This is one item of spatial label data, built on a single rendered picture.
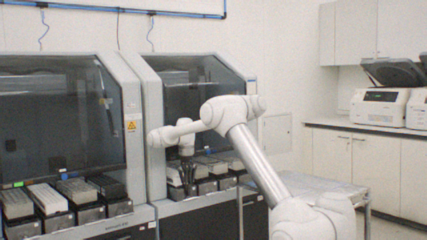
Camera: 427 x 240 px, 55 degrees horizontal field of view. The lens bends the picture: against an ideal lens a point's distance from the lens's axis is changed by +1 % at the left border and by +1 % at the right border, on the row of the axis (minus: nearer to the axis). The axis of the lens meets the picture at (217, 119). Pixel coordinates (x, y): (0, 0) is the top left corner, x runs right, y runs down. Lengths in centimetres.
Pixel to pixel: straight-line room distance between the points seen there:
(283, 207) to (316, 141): 313
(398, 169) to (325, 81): 146
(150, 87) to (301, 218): 119
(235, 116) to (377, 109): 261
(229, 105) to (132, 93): 72
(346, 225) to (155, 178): 116
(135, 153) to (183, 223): 50
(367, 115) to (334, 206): 265
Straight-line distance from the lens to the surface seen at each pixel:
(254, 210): 277
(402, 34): 437
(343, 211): 166
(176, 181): 240
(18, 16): 327
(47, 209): 216
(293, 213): 154
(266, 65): 433
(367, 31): 457
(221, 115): 169
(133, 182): 234
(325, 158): 461
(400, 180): 415
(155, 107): 234
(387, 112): 411
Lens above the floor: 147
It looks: 7 degrees down
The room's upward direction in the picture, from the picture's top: 2 degrees counter-clockwise
